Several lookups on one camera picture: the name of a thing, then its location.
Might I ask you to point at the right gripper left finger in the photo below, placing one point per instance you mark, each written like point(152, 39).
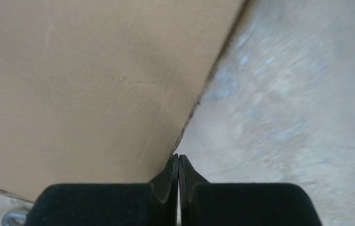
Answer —
point(143, 204)

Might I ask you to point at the brown cardboard box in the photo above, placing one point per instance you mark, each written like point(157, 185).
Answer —
point(96, 91)

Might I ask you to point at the red handled adjustable wrench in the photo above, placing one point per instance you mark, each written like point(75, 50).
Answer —
point(15, 217)

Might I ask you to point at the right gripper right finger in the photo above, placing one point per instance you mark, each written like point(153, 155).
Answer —
point(242, 204)

